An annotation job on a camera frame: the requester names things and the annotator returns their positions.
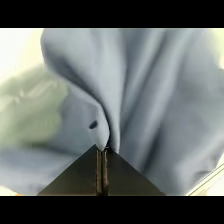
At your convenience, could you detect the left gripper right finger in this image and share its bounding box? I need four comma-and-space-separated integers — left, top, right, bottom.
101, 146, 167, 197

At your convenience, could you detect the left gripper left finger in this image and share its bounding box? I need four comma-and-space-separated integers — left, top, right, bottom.
37, 144, 102, 197

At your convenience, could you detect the blue shirt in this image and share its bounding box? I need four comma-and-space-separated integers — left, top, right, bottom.
0, 28, 224, 197

